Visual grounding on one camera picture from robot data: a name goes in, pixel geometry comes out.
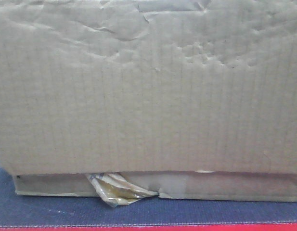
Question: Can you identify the brown cardboard box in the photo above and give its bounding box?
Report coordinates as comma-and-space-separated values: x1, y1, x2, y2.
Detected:
0, 0, 297, 202

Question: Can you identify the crumpled yellowish packing tape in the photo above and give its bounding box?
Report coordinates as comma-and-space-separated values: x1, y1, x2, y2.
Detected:
85, 173, 158, 207

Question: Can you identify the dark blue fabric mat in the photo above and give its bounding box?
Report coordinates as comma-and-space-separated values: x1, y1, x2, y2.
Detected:
0, 167, 297, 228

